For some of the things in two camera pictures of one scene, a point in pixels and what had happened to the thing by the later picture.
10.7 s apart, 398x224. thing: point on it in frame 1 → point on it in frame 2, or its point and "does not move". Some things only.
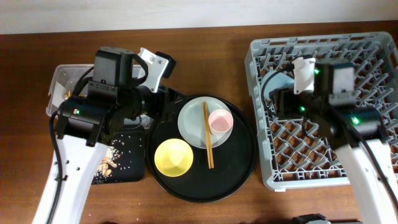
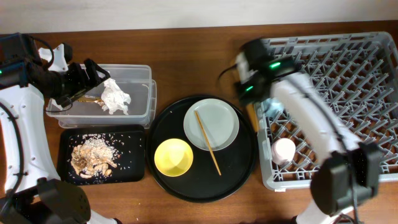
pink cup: x=221 y=122 → x=283 y=151
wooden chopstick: x=206 y=135 → x=208 y=142
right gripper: x=283 y=100 → x=254 y=102
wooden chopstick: x=209 y=143 → x=254 y=114
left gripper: x=166 y=108 → x=83 y=83
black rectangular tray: x=131 y=167 does not move
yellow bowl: x=173 y=157 does not move
